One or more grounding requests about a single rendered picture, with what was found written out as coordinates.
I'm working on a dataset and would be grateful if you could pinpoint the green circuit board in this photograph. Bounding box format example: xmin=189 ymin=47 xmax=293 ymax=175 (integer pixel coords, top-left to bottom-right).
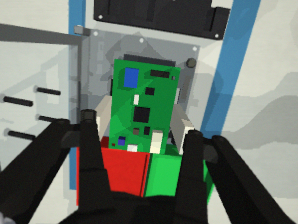
xmin=109 ymin=59 xmax=181 ymax=154

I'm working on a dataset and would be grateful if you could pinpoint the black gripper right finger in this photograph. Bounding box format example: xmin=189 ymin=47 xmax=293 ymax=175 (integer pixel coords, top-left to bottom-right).
xmin=170 ymin=104 xmax=296 ymax=224

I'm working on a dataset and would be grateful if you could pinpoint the green open-top bin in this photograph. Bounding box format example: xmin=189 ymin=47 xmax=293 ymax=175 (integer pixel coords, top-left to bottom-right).
xmin=143 ymin=144 xmax=214 ymax=205

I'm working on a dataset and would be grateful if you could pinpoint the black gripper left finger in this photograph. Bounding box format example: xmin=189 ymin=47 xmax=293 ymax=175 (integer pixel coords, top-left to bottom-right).
xmin=0 ymin=95 xmax=119 ymax=224

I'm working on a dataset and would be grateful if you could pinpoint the red open-top bin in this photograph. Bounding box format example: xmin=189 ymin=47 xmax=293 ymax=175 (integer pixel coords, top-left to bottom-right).
xmin=77 ymin=136 xmax=150 ymax=206

